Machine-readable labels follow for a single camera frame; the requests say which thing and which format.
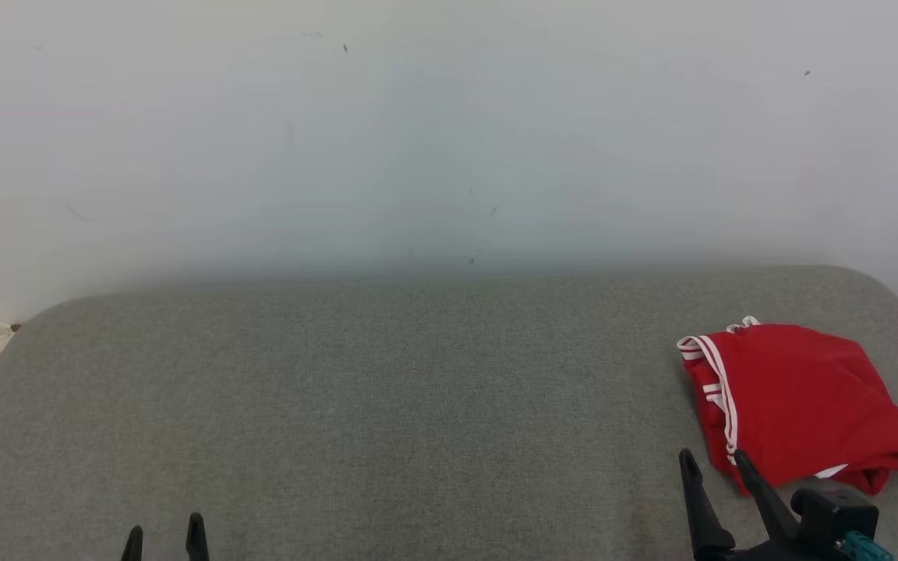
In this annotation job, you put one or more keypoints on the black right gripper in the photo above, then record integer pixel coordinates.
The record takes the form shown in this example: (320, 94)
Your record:
(776, 552)

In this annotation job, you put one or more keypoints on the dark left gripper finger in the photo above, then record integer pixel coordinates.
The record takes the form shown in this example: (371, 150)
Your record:
(198, 541)
(133, 545)

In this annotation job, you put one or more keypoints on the red Bulls basketball jersey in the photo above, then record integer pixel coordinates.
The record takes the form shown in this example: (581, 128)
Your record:
(800, 397)

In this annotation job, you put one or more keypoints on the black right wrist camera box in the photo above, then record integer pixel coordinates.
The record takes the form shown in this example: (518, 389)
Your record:
(835, 510)

